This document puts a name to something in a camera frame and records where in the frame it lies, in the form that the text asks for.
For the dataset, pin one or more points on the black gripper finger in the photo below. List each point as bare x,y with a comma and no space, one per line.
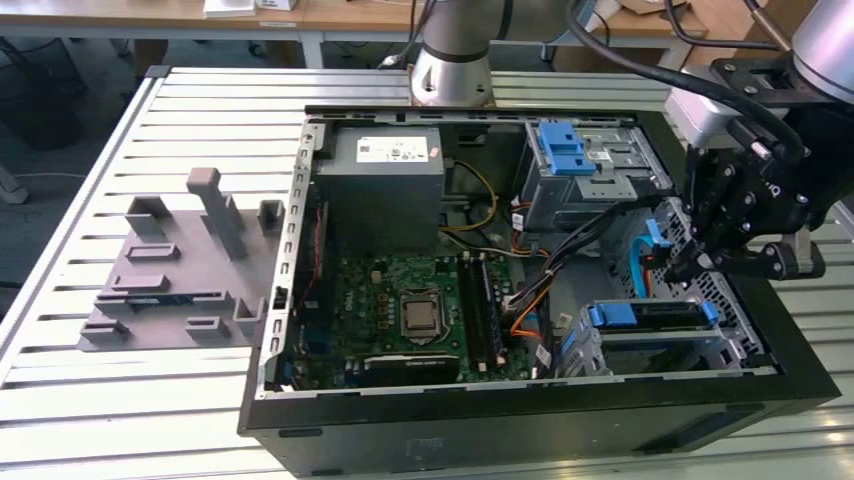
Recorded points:
720,200
780,262

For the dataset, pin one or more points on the hard disk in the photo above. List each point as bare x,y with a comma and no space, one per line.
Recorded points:
667,315

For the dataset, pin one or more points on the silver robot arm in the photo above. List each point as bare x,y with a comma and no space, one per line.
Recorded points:
453,75

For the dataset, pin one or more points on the metal disk bay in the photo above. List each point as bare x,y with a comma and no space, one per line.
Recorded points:
660,339

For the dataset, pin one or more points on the metal optical drive cage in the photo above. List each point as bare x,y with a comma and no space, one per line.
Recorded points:
553,200

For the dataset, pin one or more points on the blue plastic drive latch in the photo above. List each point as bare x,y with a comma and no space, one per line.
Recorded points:
567,150

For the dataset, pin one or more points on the wooden cabinet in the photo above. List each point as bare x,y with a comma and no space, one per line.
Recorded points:
727,35

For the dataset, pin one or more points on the brown cardboard piece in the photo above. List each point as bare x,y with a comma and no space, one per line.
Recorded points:
640,6

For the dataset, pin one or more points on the white plastic pipe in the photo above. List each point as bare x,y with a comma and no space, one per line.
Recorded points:
605,6

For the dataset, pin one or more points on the silver CPU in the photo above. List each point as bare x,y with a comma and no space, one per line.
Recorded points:
420,316

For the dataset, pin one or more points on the grey power supply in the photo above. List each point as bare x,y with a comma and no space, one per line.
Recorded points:
380,210

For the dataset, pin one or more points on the green motherboard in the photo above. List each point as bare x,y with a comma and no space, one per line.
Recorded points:
373,280

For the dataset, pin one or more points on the black graphics card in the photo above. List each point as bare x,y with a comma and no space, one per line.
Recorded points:
409,367

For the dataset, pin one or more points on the black PC case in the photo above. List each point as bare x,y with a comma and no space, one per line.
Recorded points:
467,440

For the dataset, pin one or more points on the black case fan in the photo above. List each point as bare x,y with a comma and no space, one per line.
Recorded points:
328,295

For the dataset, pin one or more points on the white box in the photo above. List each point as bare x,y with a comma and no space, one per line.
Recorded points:
276,4
229,10

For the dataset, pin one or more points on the grey parts rack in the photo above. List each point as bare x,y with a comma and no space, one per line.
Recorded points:
193,280

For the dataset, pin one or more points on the RAM stick with blue label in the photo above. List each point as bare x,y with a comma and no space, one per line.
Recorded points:
160,300

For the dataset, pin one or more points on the grey table foot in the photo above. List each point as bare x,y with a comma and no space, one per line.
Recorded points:
13,192

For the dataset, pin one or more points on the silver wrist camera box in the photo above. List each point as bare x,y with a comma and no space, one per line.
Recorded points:
700,120

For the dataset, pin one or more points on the black wrist mount bracket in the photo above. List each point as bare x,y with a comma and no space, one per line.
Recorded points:
733,75

